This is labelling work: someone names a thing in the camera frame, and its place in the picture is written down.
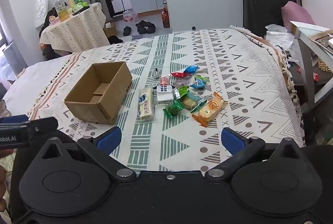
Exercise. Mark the green and white tissue pack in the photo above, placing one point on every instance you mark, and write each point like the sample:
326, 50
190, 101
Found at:
79, 6

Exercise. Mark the dark green snack packet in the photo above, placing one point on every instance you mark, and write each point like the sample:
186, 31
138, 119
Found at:
173, 109

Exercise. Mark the grey ribbed panel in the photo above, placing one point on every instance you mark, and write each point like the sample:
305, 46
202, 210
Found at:
15, 54

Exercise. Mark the dotted cream tablecloth table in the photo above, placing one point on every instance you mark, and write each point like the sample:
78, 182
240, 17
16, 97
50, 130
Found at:
75, 31

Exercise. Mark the clear bottle yellow liquid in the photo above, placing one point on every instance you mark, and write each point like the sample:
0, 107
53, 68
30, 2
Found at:
61, 9

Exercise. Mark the flat black device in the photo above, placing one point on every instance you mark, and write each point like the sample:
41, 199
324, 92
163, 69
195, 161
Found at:
82, 11

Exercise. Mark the brown cardboard box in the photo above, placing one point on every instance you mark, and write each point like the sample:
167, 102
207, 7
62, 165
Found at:
88, 109

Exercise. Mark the large red-brown bottle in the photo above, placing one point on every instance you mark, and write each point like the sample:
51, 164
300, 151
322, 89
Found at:
165, 19

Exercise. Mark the teal cracker packet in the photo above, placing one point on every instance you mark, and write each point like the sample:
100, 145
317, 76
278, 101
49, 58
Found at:
191, 101

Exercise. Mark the pink pack of water bottles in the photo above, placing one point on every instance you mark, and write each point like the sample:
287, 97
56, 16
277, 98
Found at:
130, 15

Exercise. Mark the red snack packet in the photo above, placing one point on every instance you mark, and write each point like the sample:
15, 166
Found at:
178, 74

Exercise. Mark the blue candy packet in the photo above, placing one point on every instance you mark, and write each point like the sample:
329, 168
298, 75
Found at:
191, 69

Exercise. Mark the black crumpled cloth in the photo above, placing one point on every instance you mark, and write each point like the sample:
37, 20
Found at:
115, 39

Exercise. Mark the bright green snack packet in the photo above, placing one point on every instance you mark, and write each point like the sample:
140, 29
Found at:
181, 91

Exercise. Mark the yellow plastic bottle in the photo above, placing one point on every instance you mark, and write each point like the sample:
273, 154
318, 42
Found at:
70, 2

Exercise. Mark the white bed sheet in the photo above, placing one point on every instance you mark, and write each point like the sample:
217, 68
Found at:
33, 78

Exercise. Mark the black garment on chair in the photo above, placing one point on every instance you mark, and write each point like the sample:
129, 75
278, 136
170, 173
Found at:
48, 18

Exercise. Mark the black sandal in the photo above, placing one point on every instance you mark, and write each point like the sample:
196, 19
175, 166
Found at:
151, 28
142, 23
141, 30
127, 30

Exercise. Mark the blue and white snack packet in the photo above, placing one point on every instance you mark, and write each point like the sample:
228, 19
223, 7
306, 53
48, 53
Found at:
199, 82

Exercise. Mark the white side table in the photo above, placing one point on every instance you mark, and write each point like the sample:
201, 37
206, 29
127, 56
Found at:
303, 34

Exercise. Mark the clear purple snack packet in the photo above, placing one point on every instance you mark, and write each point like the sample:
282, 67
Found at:
182, 82

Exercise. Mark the white small device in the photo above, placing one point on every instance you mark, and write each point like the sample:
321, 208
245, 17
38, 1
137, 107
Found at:
331, 43

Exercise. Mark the gold woven basket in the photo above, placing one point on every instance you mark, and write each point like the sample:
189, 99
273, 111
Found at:
325, 65

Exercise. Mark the small open cardboard carton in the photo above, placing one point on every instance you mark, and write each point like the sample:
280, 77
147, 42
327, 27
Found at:
110, 29

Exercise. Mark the pink cartoon box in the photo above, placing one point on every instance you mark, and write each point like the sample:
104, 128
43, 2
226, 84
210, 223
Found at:
55, 20

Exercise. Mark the clear orange snack packet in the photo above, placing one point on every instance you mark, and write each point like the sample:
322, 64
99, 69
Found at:
165, 81

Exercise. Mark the white wrapped panel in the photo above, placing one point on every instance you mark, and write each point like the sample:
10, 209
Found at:
41, 10

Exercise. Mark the brown patterned tray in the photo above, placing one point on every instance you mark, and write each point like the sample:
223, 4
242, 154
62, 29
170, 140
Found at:
321, 40

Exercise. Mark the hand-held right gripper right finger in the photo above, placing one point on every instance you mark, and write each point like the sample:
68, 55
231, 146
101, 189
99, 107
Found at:
232, 140

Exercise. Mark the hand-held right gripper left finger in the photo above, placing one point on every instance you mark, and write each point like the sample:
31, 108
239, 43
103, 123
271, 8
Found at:
109, 139

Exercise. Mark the pink cloth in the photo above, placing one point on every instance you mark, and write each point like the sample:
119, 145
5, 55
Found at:
298, 15

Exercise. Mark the white black-label snack packet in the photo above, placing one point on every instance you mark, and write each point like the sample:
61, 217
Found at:
164, 94

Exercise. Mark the white crumpled plastic bag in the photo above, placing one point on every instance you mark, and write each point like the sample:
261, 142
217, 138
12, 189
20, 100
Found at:
279, 38

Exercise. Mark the long cream snack packet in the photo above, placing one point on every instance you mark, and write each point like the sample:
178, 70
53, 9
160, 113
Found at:
146, 104

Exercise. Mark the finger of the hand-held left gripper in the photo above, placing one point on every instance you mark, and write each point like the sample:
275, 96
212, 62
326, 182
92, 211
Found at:
44, 125
13, 119

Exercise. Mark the orange cake packet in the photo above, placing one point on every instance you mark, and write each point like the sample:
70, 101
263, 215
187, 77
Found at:
209, 109

